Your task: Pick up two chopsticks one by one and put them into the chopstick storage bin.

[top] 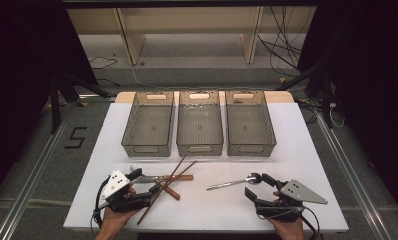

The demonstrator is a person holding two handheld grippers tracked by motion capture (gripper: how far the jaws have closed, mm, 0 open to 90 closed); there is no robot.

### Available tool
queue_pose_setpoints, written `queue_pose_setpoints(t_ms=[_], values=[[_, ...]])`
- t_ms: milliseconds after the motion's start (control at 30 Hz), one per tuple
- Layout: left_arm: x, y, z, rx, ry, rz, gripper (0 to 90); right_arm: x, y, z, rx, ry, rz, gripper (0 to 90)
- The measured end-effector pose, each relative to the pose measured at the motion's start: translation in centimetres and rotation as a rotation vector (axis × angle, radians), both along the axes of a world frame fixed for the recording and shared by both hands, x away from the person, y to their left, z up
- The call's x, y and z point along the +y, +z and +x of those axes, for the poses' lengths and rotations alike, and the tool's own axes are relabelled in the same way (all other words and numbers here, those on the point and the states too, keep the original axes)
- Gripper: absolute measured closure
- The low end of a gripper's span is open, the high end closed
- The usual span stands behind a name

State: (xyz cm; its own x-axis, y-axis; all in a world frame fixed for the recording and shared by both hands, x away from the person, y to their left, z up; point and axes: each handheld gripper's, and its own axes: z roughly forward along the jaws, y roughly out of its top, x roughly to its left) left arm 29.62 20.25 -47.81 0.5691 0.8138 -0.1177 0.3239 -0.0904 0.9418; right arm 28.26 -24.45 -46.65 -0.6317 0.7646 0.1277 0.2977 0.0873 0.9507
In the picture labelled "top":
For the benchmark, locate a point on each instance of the clear grey plastic bin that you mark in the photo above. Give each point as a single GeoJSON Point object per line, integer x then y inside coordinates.
{"type": "Point", "coordinates": [250, 116]}
{"type": "Point", "coordinates": [150, 126]}
{"type": "Point", "coordinates": [199, 120]}

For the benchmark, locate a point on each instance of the yellow tape piece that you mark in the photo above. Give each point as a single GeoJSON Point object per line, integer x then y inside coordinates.
{"type": "Point", "coordinates": [83, 104]}
{"type": "Point", "coordinates": [282, 80]}

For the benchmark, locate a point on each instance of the person's right hand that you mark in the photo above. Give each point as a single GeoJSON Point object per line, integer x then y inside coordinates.
{"type": "Point", "coordinates": [292, 230]}

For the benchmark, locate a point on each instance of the light wooden shelf unit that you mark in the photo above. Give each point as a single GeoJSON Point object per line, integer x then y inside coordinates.
{"type": "Point", "coordinates": [130, 40]}

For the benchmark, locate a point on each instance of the black overhead bar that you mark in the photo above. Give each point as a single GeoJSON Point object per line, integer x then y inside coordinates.
{"type": "Point", "coordinates": [187, 3]}

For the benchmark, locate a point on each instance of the black metal stand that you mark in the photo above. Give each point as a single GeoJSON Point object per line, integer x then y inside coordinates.
{"type": "Point", "coordinates": [55, 106]}
{"type": "Point", "coordinates": [326, 100]}

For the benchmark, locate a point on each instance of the black curtain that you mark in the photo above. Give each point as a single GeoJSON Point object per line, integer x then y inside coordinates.
{"type": "Point", "coordinates": [370, 66]}
{"type": "Point", "coordinates": [20, 66]}

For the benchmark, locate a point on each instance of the person's left hand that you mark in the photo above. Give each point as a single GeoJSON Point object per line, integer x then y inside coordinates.
{"type": "Point", "coordinates": [113, 221]}

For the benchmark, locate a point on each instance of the metal spoon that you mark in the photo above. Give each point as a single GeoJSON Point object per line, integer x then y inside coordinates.
{"type": "Point", "coordinates": [233, 182]}

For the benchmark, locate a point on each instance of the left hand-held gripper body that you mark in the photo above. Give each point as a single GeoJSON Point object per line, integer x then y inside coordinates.
{"type": "Point", "coordinates": [115, 185]}

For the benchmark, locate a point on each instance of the aluminium floor rail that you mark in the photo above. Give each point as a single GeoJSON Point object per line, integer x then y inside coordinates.
{"type": "Point", "coordinates": [363, 203]}
{"type": "Point", "coordinates": [27, 193]}

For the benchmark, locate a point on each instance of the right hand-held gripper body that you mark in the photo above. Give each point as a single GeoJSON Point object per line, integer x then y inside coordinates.
{"type": "Point", "coordinates": [297, 191]}

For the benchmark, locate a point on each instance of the white power adapter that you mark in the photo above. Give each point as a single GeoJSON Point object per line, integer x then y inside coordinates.
{"type": "Point", "coordinates": [333, 105]}

